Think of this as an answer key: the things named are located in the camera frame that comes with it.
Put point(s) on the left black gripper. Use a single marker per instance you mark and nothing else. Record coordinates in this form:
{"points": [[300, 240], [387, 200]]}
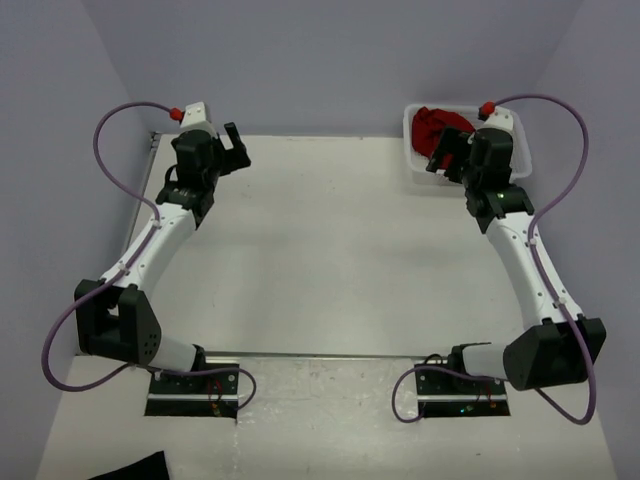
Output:
{"points": [[233, 159]]}

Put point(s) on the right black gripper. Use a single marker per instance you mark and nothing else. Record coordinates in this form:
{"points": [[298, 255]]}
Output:
{"points": [[453, 141]]}

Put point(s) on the red t-shirt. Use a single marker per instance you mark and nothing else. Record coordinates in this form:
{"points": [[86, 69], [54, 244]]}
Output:
{"points": [[428, 124]]}

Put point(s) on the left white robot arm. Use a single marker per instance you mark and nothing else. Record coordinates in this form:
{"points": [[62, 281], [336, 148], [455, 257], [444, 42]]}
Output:
{"points": [[115, 319]]}

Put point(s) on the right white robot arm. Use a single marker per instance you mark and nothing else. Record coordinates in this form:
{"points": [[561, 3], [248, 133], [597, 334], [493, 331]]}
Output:
{"points": [[558, 344]]}

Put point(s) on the black cloth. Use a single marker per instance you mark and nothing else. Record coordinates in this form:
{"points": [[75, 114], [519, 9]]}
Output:
{"points": [[152, 467]]}

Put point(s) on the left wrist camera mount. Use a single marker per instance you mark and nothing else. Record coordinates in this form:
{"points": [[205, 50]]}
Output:
{"points": [[194, 116]]}

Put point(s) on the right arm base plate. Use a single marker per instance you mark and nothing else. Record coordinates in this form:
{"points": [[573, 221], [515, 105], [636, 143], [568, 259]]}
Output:
{"points": [[441, 395]]}

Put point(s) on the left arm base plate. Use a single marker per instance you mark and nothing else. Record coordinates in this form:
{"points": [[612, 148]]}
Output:
{"points": [[215, 396]]}

